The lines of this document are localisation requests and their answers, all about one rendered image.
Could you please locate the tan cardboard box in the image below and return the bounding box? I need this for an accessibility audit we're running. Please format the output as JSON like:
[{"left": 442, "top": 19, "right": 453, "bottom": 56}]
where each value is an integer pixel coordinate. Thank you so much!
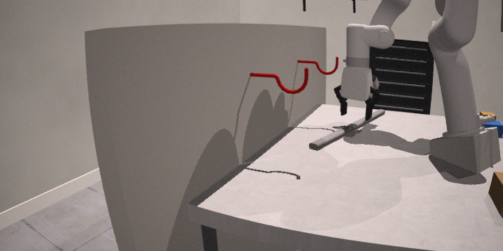
[
  {"left": 479, "top": 111, "right": 496, "bottom": 121},
  {"left": 488, "top": 172, "right": 503, "bottom": 215}
]

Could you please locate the grey panel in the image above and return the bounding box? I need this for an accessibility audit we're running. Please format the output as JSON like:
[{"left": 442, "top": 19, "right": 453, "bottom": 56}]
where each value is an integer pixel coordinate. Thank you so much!
[{"left": 85, "top": 23, "right": 327, "bottom": 251}]

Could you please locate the blue block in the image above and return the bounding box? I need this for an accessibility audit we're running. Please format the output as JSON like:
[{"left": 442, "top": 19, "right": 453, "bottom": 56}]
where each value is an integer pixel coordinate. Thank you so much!
[{"left": 483, "top": 121, "right": 503, "bottom": 137}]

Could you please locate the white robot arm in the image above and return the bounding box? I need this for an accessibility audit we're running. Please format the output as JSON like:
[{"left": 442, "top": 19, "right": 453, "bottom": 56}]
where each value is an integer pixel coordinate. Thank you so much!
[{"left": 343, "top": 0, "right": 495, "bottom": 138}]

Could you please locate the grey metal rod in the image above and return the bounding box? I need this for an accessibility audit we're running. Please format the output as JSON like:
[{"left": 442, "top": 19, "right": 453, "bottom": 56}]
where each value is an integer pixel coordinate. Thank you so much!
[{"left": 309, "top": 109, "right": 385, "bottom": 149}]

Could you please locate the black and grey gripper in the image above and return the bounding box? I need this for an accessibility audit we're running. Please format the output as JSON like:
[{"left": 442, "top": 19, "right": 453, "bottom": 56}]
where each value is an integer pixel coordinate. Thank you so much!
[{"left": 334, "top": 66, "right": 381, "bottom": 120}]

